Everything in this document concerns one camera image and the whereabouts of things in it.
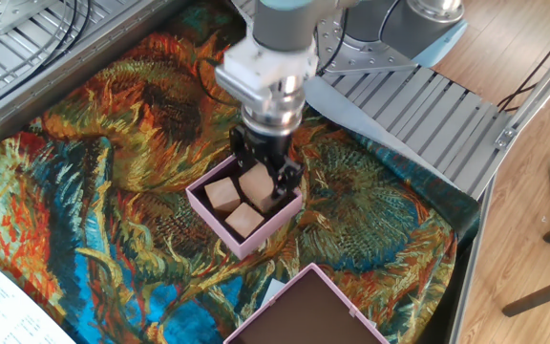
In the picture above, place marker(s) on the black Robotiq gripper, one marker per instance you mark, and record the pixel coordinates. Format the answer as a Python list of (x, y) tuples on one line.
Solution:
[(268, 143)]

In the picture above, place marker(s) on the large wooden cube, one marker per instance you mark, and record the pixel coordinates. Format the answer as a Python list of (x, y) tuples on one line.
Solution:
[(256, 186)]

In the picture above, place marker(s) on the small wooden cube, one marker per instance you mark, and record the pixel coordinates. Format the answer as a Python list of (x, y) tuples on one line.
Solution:
[(244, 220), (221, 193)]

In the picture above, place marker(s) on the small pink gift box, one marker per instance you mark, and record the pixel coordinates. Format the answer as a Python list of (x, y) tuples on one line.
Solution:
[(275, 229)]

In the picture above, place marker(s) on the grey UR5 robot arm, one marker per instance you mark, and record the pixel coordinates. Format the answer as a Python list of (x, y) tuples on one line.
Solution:
[(280, 24)]

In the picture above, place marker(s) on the large pink open box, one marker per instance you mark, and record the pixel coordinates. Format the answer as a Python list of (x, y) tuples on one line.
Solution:
[(308, 315)]

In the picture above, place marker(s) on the sunflower painting table cloth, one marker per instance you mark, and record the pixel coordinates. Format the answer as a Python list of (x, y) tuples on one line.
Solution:
[(89, 191)]

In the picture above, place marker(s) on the silver mounting plate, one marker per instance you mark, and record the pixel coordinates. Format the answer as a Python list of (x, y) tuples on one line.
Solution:
[(7, 12)]

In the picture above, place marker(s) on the printed white paper sheet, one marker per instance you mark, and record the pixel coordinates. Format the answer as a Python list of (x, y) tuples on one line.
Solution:
[(3, 310)]

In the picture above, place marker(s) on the white and silver wrist mount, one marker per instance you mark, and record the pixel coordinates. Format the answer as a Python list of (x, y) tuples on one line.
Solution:
[(265, 71)]

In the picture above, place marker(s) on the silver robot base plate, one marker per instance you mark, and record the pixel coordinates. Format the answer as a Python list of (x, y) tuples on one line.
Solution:
[(351, 62)]

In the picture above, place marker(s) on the wide aluminium frame rail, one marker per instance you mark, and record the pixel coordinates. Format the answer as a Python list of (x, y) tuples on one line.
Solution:
[(65, 81)]

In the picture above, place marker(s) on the aluminium table edge rail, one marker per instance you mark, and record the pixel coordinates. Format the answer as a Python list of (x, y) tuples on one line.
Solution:
[(537, 93)]

